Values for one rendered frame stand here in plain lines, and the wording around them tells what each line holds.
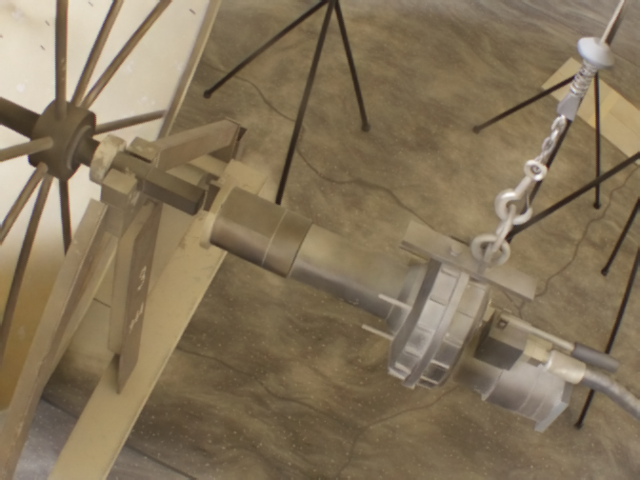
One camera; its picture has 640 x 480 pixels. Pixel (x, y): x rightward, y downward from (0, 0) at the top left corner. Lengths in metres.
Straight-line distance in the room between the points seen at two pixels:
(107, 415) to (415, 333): 0.95
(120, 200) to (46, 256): 0.87
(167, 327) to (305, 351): 0.47
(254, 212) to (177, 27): 0.95
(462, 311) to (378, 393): 1.15
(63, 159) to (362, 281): 0.61
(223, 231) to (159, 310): 0.82
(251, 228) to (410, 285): 0.29
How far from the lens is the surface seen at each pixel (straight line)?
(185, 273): 2.55
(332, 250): 1.66
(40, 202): 1.84
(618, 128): 4.13
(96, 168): 1.74
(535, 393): 1.77
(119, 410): 2.29
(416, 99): 3.62
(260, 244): 1.66
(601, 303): 3.31
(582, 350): 1.72
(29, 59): 2.72
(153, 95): 2.56
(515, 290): 1.60
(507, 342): 1.69
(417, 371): 1.62
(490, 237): 1.55
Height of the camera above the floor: 2.20
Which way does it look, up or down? 47 degrees down
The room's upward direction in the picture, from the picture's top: 22 degrees clockwise
